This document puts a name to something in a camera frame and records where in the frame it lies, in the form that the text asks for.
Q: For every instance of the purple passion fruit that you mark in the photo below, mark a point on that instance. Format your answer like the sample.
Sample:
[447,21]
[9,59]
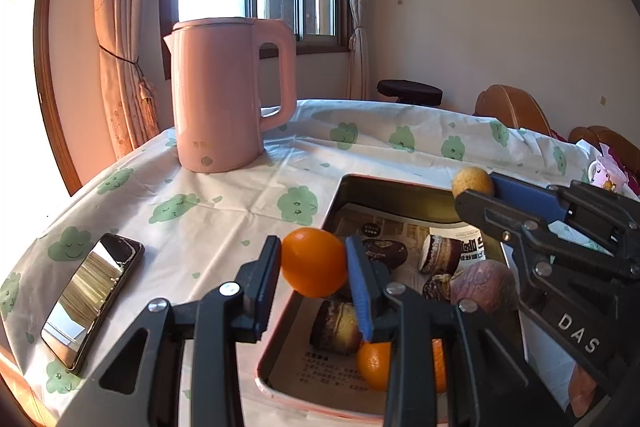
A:
[482,284]

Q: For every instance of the yellow round fruit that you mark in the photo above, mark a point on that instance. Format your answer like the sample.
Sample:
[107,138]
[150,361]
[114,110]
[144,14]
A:
[472,182]

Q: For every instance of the brown leather sofa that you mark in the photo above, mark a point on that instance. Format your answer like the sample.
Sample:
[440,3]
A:
[600,137]

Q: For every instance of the crumb topped layered cake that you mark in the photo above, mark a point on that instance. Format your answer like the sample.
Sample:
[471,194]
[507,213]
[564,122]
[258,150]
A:
[336,324]

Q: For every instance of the small orange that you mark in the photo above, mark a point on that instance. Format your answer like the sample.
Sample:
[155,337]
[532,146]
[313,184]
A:
[312,263]
[375,364]

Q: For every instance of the black smartphone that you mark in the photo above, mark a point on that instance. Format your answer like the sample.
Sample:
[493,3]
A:
[92,297]

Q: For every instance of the printed paper leaflet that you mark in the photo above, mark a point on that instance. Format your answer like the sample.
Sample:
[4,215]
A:
[320,369]

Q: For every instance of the large orange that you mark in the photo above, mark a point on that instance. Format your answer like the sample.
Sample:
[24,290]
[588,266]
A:
[439,366]

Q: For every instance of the pink cartoon cup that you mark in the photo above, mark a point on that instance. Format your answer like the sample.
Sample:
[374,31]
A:
[607,174]

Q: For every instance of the wooden framed window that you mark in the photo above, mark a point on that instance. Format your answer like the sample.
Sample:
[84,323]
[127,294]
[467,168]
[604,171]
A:
[30,82]

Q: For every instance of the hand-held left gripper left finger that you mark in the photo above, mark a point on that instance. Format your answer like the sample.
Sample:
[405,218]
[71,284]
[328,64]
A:
[265,287]

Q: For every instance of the dark chocolate round cake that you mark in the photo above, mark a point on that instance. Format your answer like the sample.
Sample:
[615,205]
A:
[385,252]

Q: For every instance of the round black stool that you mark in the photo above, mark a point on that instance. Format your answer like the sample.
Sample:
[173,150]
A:
[410,89]

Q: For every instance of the brown leather armchair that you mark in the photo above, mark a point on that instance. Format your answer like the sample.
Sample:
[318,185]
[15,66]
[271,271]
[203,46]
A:
[510,107]

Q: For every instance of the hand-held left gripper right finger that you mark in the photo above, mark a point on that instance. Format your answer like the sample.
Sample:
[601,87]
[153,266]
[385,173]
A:
[360,292]

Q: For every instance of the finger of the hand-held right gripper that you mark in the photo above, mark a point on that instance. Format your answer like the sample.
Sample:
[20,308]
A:
[520,197]
[490,214]

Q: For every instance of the pink electric kettle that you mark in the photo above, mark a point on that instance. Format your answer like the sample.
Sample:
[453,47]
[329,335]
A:
[225,97]

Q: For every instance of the person's right hand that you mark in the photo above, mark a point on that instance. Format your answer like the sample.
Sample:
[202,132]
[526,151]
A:
[582,389]

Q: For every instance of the rectangular metal tin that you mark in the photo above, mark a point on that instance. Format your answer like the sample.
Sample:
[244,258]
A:
[395,191]

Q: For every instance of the white swirl chocolate cake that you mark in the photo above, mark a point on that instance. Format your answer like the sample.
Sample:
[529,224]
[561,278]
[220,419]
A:
[436,288]

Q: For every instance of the beige patterned curtain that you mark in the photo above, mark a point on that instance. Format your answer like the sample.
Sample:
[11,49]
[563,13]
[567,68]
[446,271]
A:
[357,7]
[125,32]

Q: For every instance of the layered cake with white base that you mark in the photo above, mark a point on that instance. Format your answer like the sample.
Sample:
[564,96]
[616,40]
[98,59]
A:
[440,253]

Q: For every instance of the white tablecloth with green clouds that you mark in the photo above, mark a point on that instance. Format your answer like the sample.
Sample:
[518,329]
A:
[225,207]

